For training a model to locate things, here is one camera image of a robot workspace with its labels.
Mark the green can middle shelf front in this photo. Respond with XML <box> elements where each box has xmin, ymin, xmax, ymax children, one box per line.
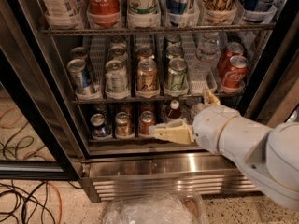
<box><xmin>166</xmin><ymin>58</ymin><xmax>187</xmax><ymax>91</ymax></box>

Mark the clear water bottle bottom shelf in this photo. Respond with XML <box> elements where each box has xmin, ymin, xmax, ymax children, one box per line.
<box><xmin>190</xmin><ymin>103</ymin><xmax>206</xmax><ymax>120</ymax></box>

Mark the red coca-cola can rear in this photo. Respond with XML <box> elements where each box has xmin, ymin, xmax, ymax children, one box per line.
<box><xmin>217</xmin><ymin>42</ymin><xmax>244</xmax><ymax>75</ymax></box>

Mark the glass fridge door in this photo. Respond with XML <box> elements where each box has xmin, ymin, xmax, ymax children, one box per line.
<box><xmin>246</xmin><ymin>19</ymin><xmax>299</xmax><ymax>129</ymax></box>
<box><xmin>0</xmin><ymin>49</ymin><xmax>78</xmax><ymax>181</ymax></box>

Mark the coca-cola bottle top shelf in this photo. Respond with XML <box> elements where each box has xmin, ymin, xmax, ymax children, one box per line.
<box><xmin>89</xmin><ymin>0</ymin><xmax>120</xmax><ymax>27</ymax></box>

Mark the dark blue bottle top shelf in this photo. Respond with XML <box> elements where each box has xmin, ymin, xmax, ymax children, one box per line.
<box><xmin>239</xmin><ymin>0</ymin><xmax>276</xmax><ymax>23</ymax></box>

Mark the stainless steel fridge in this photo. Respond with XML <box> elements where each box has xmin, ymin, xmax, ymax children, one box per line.
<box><xmin>0</xmin><ymin>0</ymin><xmax>298</xmax><ymax>203</ymax></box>

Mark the orange gold can bottom shelf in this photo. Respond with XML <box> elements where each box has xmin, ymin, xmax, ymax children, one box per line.
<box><xmin>115</xmin><ymin>111</ymin><xmax>133</xmax><ymax>137</ymax></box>

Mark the brown juice bottle white cap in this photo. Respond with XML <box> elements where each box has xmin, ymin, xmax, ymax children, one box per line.
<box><xmin>164</xmin><ymin>99</ymin><xmax>182</xmax><ymax>122</ymax></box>

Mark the silver can shelf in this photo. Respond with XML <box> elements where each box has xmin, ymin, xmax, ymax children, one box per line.
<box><xmin>105</xmin><ymin>60</ymin><xmax>128</xmax><ymax>93</ymax></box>
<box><xmin>108</xmin><ymin>46</ymin><xmax>128</xmax><ymax>65</ymax></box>

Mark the silver can middle shelf front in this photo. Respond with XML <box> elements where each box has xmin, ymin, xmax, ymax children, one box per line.
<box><xmin>105</xmin><ymin>60</ymin><xmax>128</xmax><ymax>93</ymax></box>

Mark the orange floor cable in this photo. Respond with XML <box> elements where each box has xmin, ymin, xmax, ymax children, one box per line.
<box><xmin>46</xmin><ymin>180</ymin><xmax>64</xmax><ymax>224</ymax></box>

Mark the white label bottle top shelf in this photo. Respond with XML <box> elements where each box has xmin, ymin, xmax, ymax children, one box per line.
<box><xmin>43</xmin><ymin>0</ymin><xmax>84</xmax><ymax>30</ymax></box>

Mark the right glass fridge door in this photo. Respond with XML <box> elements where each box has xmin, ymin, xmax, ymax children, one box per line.
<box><xmin>246</xmin><ymin>19</ymin><xmax>299</xmax><ymax>129</ymax></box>

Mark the red can bottom shelf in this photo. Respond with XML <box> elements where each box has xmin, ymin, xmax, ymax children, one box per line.
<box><xmin>139</xmin><ymin>111</ymin><xmax>156</xmax><ymax>135</ymax></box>

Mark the water bottle middle shelf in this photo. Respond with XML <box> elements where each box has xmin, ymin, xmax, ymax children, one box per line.
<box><xmin>191</xmin><ymin>32</ymin><xmax>220</xmax><ymax>81</ymax></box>

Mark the blue can middle shelf front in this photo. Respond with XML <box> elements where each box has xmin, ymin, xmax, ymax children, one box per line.
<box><xmin>67</xmin><ymin>59</ymin><xmax>95</xmax><ymax>95</ymax></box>

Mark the red coca-cola can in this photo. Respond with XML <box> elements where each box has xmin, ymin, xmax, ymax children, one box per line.
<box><xmin>217</xmin><ymin>42</ymin><xmax>244</xmax><ymax>75</ymax></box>
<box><xmin>221</xmin><ymin>55</ymin><xmax>249</xmax><ymax>89</ymax></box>

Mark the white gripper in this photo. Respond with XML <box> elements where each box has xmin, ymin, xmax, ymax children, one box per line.
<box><xmin>149</xmin><ymin>89</ymin><xmax>240</xmax><ymax>155</ymax></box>

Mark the green white bottle top shelf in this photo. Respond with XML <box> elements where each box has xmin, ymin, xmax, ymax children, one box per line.
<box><xmin>127</xmin><ymin>0</ymin><xmax>157</xmax><ymax>27</ymax></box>

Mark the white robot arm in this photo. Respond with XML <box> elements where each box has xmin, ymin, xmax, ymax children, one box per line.
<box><xmin>149</xmin><ymin>90</ymin><xmax>299</xmax><ymax>211</ymax></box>

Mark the green can shelf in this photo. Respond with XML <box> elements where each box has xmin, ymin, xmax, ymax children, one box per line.
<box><xmin>165</xmin><ymin>45</ymin><xmax>184</xmax><ymax>62</ymax></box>
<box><xmin>166</xmin><ymin>58</ymin><xmax>187</xmax><ymax>91</ymax></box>

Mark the red coca-cola can front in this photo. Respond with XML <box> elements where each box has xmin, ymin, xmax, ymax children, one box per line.
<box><xmin>221</xmin><ymin>55</ymin><xmax>249</xmax><ymax>89</ymax></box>

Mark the gold can middle shelf front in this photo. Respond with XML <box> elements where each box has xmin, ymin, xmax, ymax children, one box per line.
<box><xmin>136</xmin><ymin>59</ymin><xmax>158</xmax><ymax>92</ymax></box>

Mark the blue pepsi can bottom shelf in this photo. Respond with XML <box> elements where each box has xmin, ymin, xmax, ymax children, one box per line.
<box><xmin>90</xmin><ymin>113</ymin><xmax>110</xmax><ymax>138</ymax></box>

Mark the black floor cable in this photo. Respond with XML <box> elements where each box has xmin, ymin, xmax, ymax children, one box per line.
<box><xmin>0</xmin><ymin>180</ymin><xmax>82</xmax><ymax>224</ymax></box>

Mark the left glass fridge door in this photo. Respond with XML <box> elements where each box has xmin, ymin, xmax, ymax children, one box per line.
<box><xmin>0</xmin><ymin>49</ymin><xmax>78</xmax><ymax>181</ymax></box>

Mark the blue can middle shelf rear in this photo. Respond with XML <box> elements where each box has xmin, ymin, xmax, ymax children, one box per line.
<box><xmin>70</xmin><ymin>47</ymin><xmax>93</xmax><ymax>69</ymax></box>

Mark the clear plastic bag bin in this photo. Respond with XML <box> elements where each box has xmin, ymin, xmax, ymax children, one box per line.
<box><xmin>101</xmin><ymin>191</ymin><xmax>209</xmax><ymax>224</ymax></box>

